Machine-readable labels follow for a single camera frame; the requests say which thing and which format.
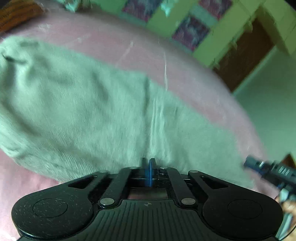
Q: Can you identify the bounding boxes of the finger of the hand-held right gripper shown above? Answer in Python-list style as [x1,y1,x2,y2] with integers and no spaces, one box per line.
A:
[243,156,264,171]

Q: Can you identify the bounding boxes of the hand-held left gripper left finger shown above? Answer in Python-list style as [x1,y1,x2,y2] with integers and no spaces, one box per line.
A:
[68,158,149,207]

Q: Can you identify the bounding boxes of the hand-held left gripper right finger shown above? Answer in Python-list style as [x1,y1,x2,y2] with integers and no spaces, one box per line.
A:
[149,158,230,206]

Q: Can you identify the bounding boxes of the person's right hand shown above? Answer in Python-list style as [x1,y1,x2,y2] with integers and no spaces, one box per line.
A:
[282,200,296,215]

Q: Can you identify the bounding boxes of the brown wooden door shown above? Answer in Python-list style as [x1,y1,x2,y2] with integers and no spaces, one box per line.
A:
[212,18,278,93]

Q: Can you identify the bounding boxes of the pink checked bed sheet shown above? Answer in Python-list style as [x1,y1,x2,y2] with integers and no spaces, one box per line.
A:
[0,10,279,241]

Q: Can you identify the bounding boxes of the cream overhead cabinet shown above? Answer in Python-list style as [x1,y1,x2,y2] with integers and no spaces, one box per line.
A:
[256,0,296,55]

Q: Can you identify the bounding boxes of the white heart print pillow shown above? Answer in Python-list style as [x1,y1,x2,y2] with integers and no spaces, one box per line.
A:
[62,0,82,11]

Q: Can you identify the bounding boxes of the orange striped pillow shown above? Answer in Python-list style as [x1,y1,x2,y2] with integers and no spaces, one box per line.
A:
[0,0,43,33]

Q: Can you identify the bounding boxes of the wall poster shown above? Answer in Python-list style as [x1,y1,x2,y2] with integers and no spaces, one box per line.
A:
[122,0,163,22]
[172,14,210,52]
[198,0,233,19]

